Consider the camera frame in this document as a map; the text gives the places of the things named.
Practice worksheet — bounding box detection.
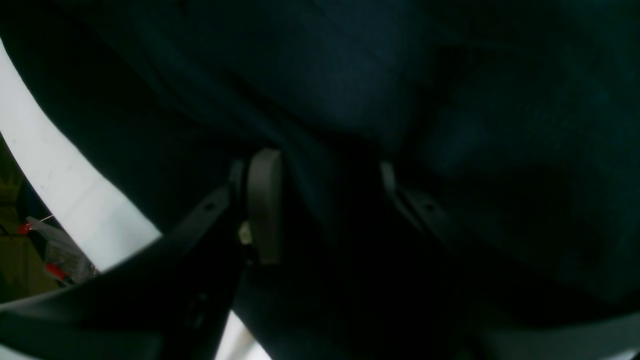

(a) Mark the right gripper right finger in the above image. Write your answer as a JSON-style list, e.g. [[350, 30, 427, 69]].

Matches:
[[380, 162, 639, 360]]

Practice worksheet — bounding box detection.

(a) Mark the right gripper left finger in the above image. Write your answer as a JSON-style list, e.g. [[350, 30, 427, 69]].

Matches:
[[1, 148, 283, 360]]

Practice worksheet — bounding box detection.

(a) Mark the black T-shirt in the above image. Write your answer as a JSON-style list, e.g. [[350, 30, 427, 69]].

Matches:
[[1, 0, 639, 360]]

